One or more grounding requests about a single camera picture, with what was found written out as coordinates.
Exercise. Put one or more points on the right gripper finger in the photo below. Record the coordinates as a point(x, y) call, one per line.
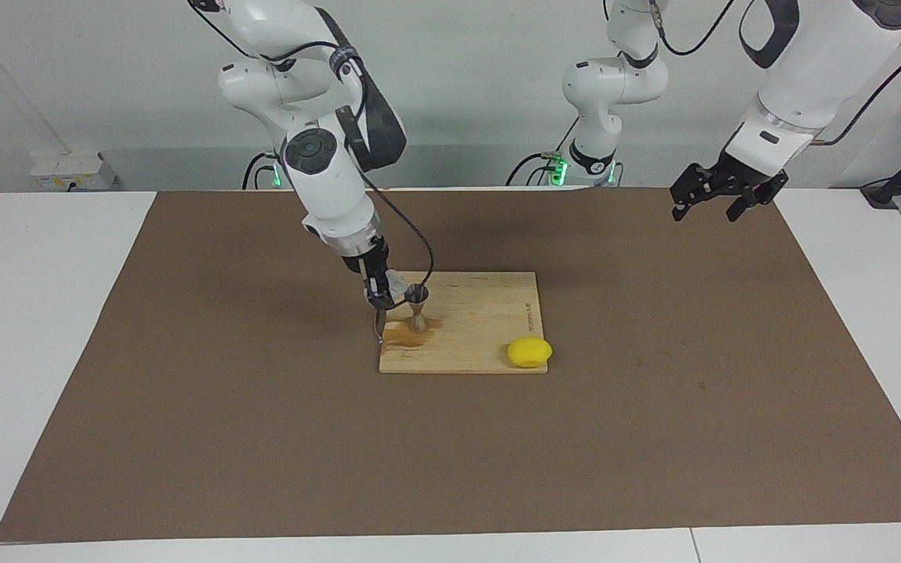
point(378, 295)

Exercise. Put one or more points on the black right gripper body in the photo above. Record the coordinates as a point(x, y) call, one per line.
point(376, 262)

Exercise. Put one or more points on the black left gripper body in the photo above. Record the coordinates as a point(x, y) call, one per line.
point(740, 176)

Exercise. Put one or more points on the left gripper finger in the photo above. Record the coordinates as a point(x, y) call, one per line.
point(693, 181)
point(771, 188)

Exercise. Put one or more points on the clear glass cup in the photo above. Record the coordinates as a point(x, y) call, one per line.
point(398, 285)

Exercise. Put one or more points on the metal double jigger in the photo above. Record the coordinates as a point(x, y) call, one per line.
point(417, 309)

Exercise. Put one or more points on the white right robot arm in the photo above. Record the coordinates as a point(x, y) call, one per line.
point(333, 188)

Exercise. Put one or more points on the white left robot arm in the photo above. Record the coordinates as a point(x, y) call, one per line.
point(810, 62)

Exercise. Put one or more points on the wooden cutting board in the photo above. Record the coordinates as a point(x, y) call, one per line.
point(482, 313)

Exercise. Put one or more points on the yellow lemon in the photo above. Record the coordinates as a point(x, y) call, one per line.
point(529, 353)

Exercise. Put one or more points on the brown table mat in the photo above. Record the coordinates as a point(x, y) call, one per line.
point(450, 453)

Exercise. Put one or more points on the white wall socket box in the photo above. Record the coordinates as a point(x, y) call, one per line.
point(67, 172)

